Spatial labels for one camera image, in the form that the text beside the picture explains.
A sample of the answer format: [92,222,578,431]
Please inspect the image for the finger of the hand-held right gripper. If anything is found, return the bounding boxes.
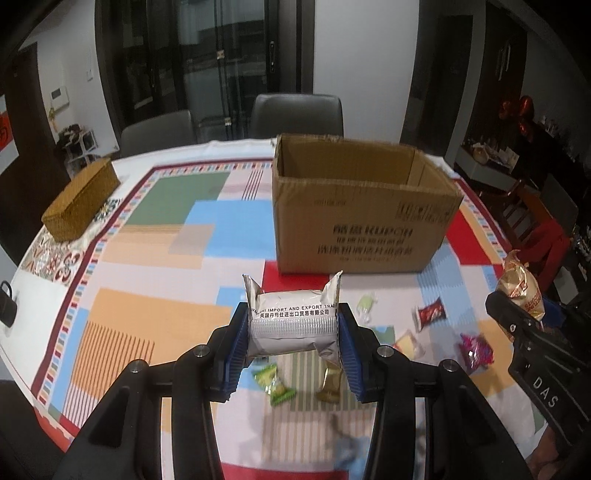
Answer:
[545,291,591,335]
[485,292,541,344]

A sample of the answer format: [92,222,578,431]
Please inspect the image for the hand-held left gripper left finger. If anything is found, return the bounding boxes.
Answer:
[53,302,252,480]

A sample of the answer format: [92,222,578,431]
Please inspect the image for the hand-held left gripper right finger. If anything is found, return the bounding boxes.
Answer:
[338,302,536,480]

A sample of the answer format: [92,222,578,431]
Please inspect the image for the gold candy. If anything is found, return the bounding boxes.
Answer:
[315,360,345,402]

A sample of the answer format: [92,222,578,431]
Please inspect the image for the gold snack packet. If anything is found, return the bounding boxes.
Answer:
[496,249,548,324]

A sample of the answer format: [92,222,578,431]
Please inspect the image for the pink snack packet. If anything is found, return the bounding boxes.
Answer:
[458,332,495,372]

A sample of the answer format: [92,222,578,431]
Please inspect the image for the yellow candy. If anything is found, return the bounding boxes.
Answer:
[392,329,426,361]

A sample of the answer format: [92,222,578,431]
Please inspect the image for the light green candy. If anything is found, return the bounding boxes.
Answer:
[355,293,379,324]

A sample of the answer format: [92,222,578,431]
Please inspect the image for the silver snack packet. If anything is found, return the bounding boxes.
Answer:
[242,270,345,370]

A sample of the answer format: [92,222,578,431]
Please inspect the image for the red candy packet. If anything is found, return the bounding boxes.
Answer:
[412,300,448,333]

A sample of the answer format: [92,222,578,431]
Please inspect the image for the brown cardboard box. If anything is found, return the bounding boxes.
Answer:
[271,134,465,275]

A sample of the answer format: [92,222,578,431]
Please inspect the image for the red cloth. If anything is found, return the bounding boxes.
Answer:
[522,219,571,294]

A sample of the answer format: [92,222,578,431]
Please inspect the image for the wooden chair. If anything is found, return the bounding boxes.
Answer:
[501,180,555,250]

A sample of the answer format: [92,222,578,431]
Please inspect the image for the grey dining chair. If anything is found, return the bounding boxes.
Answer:
[542,178,579,232]
[119,110,197,158]
[250,93,345,139]
[0,381,75,480]

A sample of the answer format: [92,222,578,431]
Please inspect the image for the colourful patchwork tablecloth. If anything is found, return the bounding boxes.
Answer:
[0,154,555,480]

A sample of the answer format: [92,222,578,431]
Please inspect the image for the white side table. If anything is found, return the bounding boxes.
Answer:
[455,143,518,185]

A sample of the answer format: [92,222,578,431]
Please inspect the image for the dark sideboard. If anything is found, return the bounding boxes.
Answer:
[531,113,591,195]

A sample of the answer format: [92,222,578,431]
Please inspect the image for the patterned floral table mat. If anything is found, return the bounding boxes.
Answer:
[23,198,125,287]

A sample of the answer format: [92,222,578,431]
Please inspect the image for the red foil balloons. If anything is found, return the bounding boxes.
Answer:
[501,95,536,141]

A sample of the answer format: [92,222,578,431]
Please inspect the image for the woven wicker basket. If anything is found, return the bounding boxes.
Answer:
[41,158,122,242]

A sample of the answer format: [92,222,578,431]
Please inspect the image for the black mug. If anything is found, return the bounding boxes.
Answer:
[0,281,19,328]

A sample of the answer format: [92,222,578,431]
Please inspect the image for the dark tall cabinet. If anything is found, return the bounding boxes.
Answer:
[485,0,528,125]

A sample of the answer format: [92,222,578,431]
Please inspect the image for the white shoe rack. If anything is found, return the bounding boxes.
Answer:
[58,124,100,178]

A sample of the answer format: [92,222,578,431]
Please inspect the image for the dark wooden door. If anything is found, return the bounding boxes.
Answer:
[0,46,63,259]

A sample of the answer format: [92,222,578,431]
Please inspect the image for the dark glass sliding door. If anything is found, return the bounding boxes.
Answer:
[95,0,315,144]

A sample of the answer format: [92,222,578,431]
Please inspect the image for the red and white door poster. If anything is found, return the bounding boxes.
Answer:
[0,97,19,171]

